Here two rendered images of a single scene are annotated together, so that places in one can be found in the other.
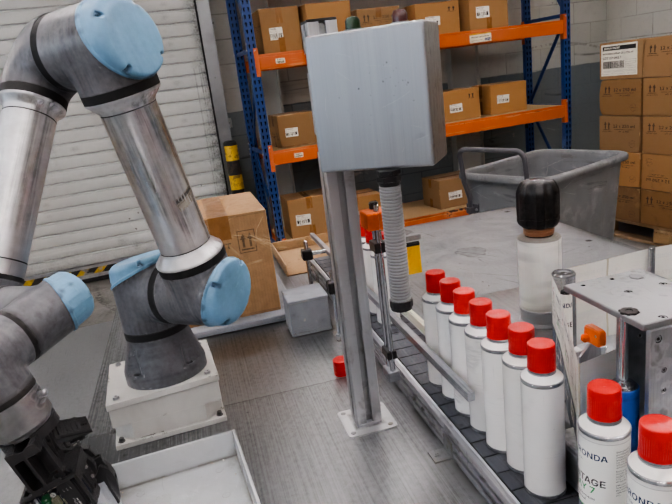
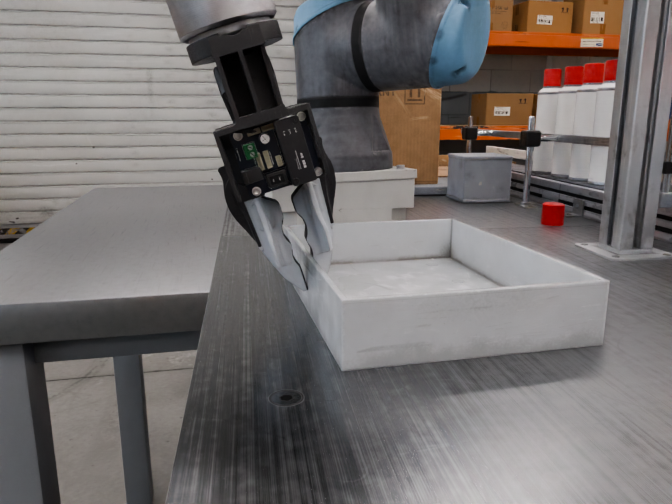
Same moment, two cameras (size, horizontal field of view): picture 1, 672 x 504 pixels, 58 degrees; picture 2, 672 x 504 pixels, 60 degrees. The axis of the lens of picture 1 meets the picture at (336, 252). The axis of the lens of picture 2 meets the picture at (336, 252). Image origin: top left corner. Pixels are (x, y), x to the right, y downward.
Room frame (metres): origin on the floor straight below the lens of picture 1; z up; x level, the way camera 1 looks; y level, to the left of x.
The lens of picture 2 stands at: (0.22, 0.29, 1.00)
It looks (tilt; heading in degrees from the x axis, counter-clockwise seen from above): 13 degrees down; 4
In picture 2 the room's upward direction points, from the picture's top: straight up
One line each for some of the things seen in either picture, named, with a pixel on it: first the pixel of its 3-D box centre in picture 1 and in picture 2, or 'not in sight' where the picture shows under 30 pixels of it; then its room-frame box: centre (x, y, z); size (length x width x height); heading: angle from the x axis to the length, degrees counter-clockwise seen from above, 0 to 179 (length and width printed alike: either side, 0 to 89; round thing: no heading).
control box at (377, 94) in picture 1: (379, 98); not in sight; (0.91, -0.09, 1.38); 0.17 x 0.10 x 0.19; 68
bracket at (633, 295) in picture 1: (641, 295); not in sight; (0.64, -0.34, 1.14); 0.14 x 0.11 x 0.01; 13
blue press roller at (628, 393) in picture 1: (622, 444); not in sight; (0.59, -0.29, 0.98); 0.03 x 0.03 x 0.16
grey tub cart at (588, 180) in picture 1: (541, 217); not in sight; (3.41, -1.20, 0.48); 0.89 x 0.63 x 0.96; 125
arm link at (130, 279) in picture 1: (149, 288); (340, 48); (1.07, 0.35, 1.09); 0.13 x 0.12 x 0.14; 61
